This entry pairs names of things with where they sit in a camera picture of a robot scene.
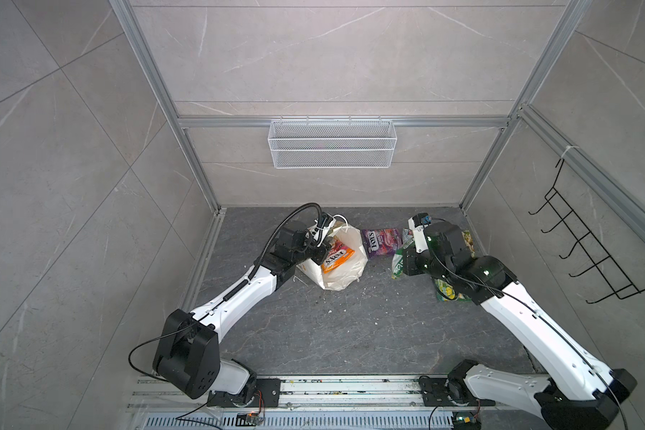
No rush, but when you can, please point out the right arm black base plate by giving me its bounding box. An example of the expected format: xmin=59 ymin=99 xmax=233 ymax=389
xmin=417 ymin=376 xmax=496 ymax=408

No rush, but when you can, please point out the purple snack pack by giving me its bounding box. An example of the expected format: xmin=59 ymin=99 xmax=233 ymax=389
xmin=360 ymin=229 xmax=403 ymax=258

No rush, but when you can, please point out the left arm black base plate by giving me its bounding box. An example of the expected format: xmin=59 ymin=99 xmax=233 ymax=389
xmin=208 ymin=378 xmax=282 ymax=409

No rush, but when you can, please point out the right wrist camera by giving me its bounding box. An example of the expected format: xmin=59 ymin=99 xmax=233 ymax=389
xmin=408 ymin=212 xmax=432 ymax=254

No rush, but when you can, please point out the yellow green snack bag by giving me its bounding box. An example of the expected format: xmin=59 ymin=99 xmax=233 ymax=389
xmin=462 ymin=230 xmax=477 ymax=257

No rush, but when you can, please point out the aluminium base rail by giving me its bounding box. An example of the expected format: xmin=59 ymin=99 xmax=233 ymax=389
xmin=126 ymin=374 xmax=514 ymax=412

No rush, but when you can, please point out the orange snack pack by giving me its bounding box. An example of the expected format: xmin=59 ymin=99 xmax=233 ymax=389
xmin=320 ymin=236 xmax=356 ymax=274

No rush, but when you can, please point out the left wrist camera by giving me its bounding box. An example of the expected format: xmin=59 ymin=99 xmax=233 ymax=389
xmin=310 ymin=212 xmax=336 ymax=247

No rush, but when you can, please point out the green snack pack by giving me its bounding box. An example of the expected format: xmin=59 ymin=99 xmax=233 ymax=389
xmin=392 ymin=239 xmax=414 ymax=280

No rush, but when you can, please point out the teal red snack bag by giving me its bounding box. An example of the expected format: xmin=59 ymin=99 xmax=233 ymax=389
xmin=402 ymin=229 xmax=413 ymax=247

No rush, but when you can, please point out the black wire hook rack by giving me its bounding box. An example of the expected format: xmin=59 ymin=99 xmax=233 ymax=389
xmin=528 ymin=159 xmax=645 ymax=305

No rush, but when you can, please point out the white wire mesh basket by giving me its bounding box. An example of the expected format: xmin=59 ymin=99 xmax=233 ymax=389
xmin=268 ymin=119 xmax=398 ymax=169

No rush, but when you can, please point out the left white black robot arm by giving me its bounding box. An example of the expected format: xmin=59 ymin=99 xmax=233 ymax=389
xmin=152 ymin=213 xmax=335 ymax=405

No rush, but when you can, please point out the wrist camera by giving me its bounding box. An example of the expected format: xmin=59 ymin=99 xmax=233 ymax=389
xmin=408 ymin=212 xmax=432 ymax=254
xmin=310 ymin=212 xmax=336 ymax=247

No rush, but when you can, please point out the white floral paper bag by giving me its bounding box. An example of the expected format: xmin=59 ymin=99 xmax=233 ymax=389
xmin=297 ymin=214 xmax=368 ymax=291

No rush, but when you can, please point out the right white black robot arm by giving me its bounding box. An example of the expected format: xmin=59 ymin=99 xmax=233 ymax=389
xmin=401 ymin=213 xmax=637 ymax=429

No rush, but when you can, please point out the green yellow candy bag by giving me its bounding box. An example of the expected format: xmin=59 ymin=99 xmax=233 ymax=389
xmin=433 ymin=279 xmax=470 ymax=302

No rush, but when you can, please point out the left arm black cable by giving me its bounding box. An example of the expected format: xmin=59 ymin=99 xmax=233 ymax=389
xmin=246 ymin=201 xmax=324 ymax=281

